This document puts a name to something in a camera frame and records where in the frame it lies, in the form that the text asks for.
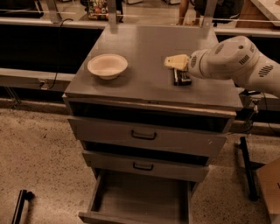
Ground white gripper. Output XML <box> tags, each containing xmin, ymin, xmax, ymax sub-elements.
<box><xmin>164</xmin><ymin>49</ymin><xmax>209</xmax><ymax>79</ymax></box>

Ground black rxbar chocolate bar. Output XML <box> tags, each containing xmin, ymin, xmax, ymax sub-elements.
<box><xmin>173</xmin><ymin>68</ymin><xmax>192</xmax><ymax>86</ymax></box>

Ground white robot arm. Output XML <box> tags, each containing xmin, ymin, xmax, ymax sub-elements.
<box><xmin>164</xmin><ymin>36</ymin><xmax>280</xmax><ymax>98</ymax></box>

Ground grey drawer cabinet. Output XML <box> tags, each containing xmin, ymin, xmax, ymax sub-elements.
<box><xmin>62</xmin><ymin>24</ymin><xmax>243</xmax><ymax>224</ymax></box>

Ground top grey drawer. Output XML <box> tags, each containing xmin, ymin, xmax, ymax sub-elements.
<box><xmin>68</xmin><ymin>116</ymin><xmax>227</xmax><ymax>158</ymax></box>

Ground middle grey drawer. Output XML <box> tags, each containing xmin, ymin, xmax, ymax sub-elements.
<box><xmin>82</xmin><ymin>150</ymin><xmax>209</xmax><ymax>183</ymax></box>

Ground bottom open grey drawer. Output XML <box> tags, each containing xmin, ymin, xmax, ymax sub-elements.
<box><xmin>79</xmin><ymin>170</ymin><xmax>192</xmax><ymax>224</ymax></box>

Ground person legs in background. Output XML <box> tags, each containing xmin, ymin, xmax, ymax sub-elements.
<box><xmin>177</xmin><ymin>0</ymin><xmax>200</xmax><ymax>26</ymax></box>

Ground white paper bowl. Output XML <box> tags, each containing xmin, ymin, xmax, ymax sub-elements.
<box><xmin>87</xmin><ymin>53</ymin><xmax>128</xmax><ymax>80</ymax></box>

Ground colourful snack pile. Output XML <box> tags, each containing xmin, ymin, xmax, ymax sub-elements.
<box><xmin>87</xmin><ymin>0</ymin><xmax>109</xmax><ymax>20</ymax></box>

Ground black metal stand right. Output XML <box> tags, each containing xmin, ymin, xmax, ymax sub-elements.
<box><xmin>239</xmin><ymin>136</ymin><xmax>259</xmax><ymax>201</ymax></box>

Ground black metal stand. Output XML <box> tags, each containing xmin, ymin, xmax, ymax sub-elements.
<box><xmin>11</xmin><ymin>189</ymin><xmax>35</xmax><ymax>224</ymax></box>
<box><xmin>239</xmin><ymin>136</ymin><xmax>259</xmax><ymax>201</ymax></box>

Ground brown cardboard box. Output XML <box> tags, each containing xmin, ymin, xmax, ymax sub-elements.
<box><xmin>256</xmin><ymin>158</ymin><xmax>280</xmax><ymax>224</ymax></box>

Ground black metal stand left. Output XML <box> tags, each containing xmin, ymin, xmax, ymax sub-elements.
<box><xmin>11</xmin><ymin>189</ymin><xmax>35</xmax><ymax>224</ymax></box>

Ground black power cable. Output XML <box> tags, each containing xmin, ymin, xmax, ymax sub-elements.
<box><xmin>46</xmin><ymin>17</ymin><xmax>75</xmax><ymax>91</ymax></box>

